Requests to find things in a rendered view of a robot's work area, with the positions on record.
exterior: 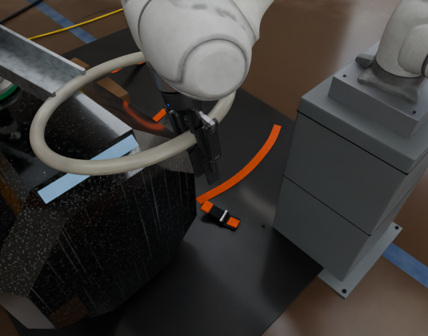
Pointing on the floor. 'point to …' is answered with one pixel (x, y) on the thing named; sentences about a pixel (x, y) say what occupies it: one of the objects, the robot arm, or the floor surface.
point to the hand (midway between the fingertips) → (204, 166)
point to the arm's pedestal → (347, 185)
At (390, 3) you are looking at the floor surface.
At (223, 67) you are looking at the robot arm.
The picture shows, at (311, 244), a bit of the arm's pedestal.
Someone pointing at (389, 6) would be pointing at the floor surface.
